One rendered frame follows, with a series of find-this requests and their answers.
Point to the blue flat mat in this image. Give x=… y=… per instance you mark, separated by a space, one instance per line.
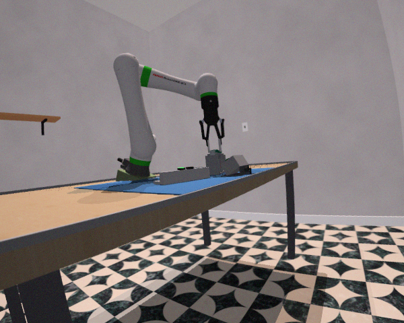
x=172 y=189

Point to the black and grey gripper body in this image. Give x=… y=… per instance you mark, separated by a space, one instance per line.
x=210 y=112

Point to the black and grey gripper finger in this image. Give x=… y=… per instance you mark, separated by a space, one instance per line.
x=203 y=134
x=218 y=132

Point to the dark table edge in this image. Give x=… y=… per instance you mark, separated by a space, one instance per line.
x=37 y=237

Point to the white sloping button panel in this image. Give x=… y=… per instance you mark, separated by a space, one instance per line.
x=232 y=165

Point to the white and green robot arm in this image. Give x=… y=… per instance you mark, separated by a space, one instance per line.
x=131 y=76

